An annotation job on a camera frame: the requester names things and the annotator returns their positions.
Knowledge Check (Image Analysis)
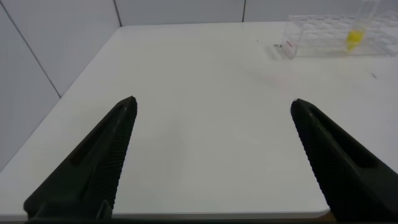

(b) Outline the test tube with yellow pigment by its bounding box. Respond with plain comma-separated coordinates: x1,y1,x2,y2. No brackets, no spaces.
345,0,379,52

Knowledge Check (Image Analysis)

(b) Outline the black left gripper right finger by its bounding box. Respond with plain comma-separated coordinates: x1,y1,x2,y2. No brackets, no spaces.
290,98,398,223

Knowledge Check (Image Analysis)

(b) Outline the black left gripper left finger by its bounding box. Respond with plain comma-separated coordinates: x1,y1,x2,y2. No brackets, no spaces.
24,96,138,220

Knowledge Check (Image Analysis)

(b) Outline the clear plastic test tube rack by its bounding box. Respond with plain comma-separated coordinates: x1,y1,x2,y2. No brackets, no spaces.
281,12,398,59

